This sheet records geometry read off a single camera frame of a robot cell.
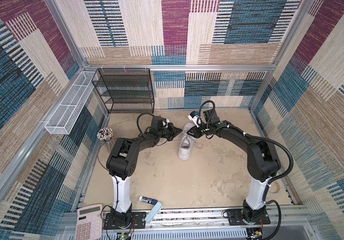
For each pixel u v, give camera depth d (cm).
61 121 92
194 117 84
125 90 110
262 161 50
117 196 59
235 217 73
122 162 54
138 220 73
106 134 84
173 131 87
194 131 82
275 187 83
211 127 73
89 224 71
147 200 78
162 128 86
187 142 94
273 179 52
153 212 73
